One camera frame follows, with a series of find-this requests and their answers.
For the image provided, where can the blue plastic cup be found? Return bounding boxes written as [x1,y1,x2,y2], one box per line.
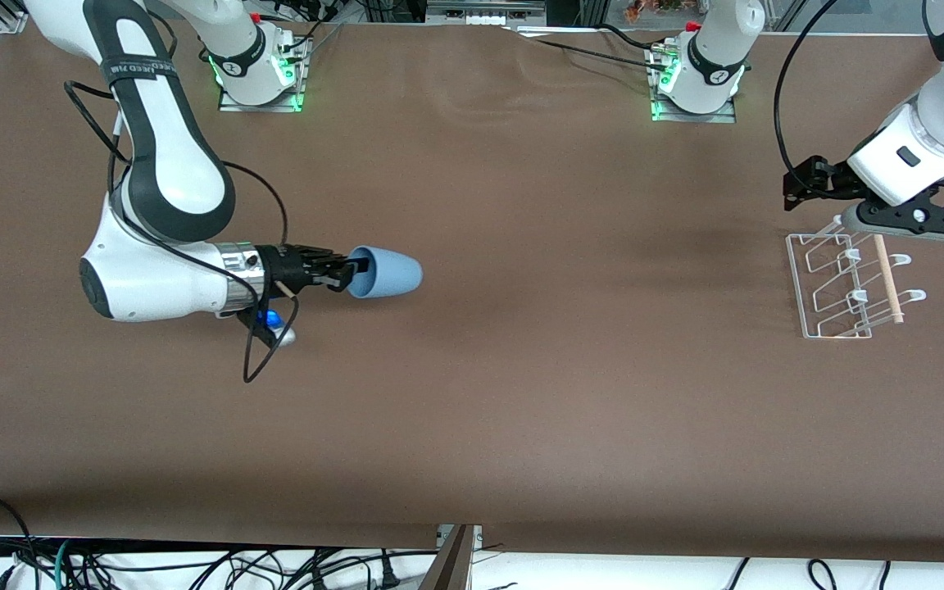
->
[347,246,424,300]

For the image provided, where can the wooden rack rod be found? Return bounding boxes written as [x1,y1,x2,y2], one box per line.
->
[874,236,905,325]

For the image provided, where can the white power strip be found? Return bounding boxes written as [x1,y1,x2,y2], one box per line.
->
[427,0,547,26]

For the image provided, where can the white wire cup rack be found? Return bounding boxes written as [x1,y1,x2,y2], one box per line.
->
[785,215,928,340]

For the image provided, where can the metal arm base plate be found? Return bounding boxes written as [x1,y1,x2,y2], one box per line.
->
[218,37,310,113]
[650,45,738,124]

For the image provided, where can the black cable across table edge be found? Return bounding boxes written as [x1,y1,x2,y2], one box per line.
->
[513,23,674,73]

